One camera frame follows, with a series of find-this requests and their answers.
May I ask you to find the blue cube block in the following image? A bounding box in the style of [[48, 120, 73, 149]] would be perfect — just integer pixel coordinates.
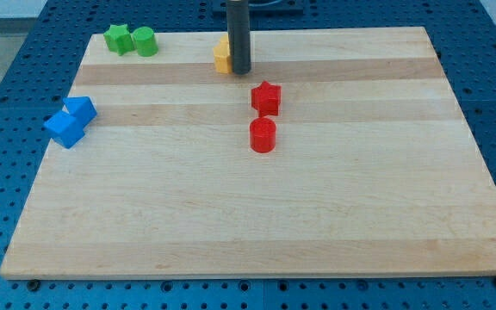
[[44, 111, 84, 149]]

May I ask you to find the wooden board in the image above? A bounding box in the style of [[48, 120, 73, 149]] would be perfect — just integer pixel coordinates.
[[0, 27, 496, 280]]

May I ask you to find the blue triangle block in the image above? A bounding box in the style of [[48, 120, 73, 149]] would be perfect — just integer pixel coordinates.
[[63, 96, 97, 127]]

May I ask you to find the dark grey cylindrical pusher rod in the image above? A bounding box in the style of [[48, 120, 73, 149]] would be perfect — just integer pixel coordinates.
[[226, 0, 251, 75]]

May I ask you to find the yellow heart block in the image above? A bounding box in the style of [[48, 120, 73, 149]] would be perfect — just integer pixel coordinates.
[[213, 42, 233, 74]]

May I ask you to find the green cylinder block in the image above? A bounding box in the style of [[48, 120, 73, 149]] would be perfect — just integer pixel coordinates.
[[132, 27, 158, 57]]

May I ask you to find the green star block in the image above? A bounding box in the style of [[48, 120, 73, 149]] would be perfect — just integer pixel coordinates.
[[103, 24, 135, 55]]

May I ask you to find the red star block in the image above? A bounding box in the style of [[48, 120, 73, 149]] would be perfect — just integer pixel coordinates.
[[251, 81, 282, 117]]

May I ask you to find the red cylinder block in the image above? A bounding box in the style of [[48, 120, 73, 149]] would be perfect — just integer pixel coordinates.
[[249, 117, 276, 153]]

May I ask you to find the yellow hexagon block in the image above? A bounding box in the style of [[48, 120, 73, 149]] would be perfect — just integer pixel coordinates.
[[219, 34, 229, 45]]

